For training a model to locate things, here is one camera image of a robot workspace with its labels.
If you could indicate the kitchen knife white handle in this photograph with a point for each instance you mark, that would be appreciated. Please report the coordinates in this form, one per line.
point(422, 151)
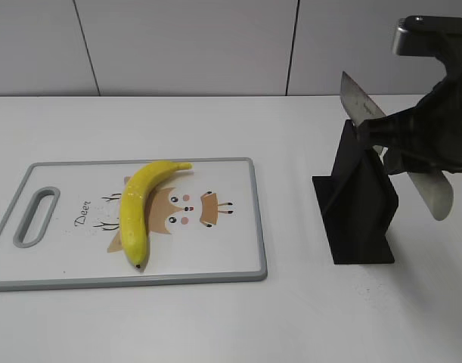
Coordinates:
point(434, 188)

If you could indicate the white grey cutting board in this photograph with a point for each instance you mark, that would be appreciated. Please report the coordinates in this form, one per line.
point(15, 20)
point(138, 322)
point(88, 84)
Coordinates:
point(61, 228)

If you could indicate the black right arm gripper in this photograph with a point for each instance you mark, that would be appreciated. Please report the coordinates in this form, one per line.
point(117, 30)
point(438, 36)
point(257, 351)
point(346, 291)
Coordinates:
point(434, 124)

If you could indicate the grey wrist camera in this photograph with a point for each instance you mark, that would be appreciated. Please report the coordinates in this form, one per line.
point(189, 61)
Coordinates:
point(412, 34)

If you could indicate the yellow plastic banana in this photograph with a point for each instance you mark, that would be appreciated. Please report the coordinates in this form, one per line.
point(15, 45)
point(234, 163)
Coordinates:
point(132, 221)

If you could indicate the black knife stand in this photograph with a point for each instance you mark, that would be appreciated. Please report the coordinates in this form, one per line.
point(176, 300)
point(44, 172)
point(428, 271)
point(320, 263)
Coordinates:
point(357, 202)

